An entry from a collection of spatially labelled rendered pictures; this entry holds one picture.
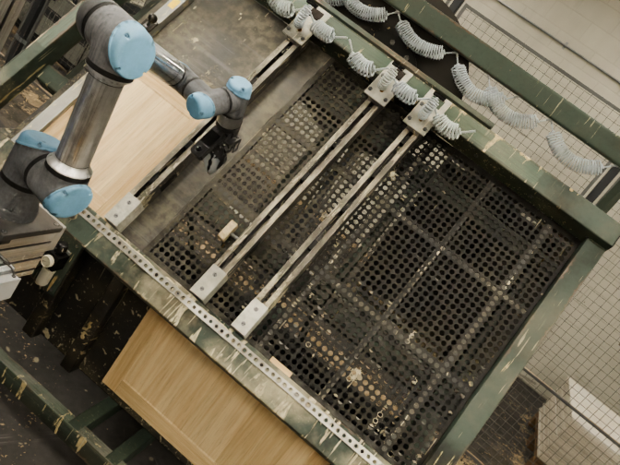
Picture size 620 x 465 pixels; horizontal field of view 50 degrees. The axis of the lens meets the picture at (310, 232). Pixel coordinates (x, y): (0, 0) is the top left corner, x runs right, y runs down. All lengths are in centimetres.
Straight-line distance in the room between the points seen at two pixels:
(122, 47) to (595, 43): 595
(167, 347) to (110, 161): 74
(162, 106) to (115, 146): 24
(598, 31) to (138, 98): 525
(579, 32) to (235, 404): 545
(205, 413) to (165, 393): 18
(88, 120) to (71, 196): 20
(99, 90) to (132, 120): 101
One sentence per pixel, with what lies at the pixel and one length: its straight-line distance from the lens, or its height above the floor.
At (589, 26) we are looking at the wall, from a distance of 713.
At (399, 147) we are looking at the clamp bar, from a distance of 257.
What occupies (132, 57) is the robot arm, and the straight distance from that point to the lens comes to 159.
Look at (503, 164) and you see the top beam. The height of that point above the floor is 185.
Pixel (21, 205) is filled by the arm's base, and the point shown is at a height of 109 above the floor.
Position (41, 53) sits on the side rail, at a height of 117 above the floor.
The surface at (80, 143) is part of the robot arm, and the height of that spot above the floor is 136.
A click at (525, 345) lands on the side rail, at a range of 244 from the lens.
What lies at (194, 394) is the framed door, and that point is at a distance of 265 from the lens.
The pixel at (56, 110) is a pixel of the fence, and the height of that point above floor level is 106.
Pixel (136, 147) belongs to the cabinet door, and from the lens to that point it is 259.
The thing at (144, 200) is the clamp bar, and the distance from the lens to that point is 245.
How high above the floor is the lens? 197
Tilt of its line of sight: 17 degrees down
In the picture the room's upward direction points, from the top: 36 degrees clockwise
